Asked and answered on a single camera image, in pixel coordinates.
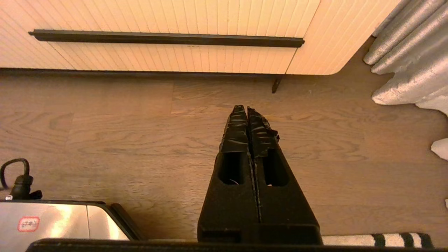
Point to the grey curtain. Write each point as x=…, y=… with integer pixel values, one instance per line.
x=413, y=52

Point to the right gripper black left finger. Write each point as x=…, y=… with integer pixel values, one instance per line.
x=231, y=210

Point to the white low cabinet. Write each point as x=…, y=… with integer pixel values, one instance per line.
x=343, y=35

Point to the black white striped mat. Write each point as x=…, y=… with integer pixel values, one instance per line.
x=378, y=239

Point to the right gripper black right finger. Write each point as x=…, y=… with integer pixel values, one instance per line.
x=287, y=210

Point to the silver robot chassis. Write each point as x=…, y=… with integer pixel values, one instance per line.
x=52, y=220

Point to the small white floor object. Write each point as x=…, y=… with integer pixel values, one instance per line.
x=441, y=148

